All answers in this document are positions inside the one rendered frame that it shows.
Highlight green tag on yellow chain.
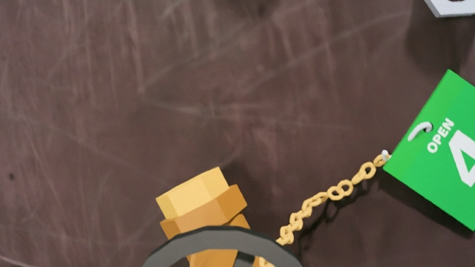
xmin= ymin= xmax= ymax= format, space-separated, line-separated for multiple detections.
xmin=277 ymin=69 xmax=475 ymax=245

